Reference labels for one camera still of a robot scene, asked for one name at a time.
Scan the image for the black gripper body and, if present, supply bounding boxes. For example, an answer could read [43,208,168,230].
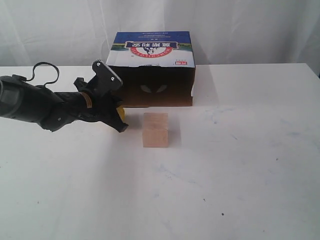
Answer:
[74,60,123,124]

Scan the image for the yellow tennis ball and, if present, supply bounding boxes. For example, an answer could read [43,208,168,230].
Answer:
[116,106,126,122]

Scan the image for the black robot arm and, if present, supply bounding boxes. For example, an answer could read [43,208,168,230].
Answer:
[0,59,128,133]

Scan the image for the light wooden block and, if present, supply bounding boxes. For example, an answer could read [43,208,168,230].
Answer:
[142,112,169,148]

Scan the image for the printed cardboard box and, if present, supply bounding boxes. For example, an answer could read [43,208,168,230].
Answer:
[106,31,196,108]

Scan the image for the white backdrop curtain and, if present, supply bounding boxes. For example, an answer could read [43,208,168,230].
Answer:
[0,0,320,74]

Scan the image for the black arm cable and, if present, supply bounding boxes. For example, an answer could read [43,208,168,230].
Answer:
[24,62,61,88]

